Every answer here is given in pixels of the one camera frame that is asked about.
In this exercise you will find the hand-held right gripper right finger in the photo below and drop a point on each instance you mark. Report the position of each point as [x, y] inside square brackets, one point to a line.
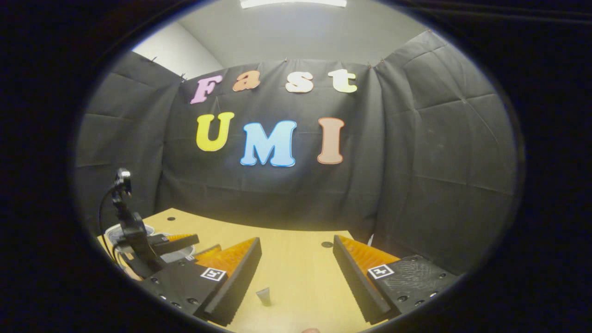
[358, 282]

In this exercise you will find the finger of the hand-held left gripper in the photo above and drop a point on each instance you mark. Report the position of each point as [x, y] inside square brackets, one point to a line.
[209, 252]
[175, 243]

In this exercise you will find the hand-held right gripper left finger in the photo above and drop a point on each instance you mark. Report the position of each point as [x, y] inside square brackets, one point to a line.
[233, 286]

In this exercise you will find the grey skin care tube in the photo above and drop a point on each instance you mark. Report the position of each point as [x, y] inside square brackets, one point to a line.
[264, 297]

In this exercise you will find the black backdrop cloth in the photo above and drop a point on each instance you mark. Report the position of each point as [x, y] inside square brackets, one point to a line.
[416, 152]

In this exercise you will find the ceiling light panel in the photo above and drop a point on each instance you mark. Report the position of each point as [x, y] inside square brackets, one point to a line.
[293, 3]

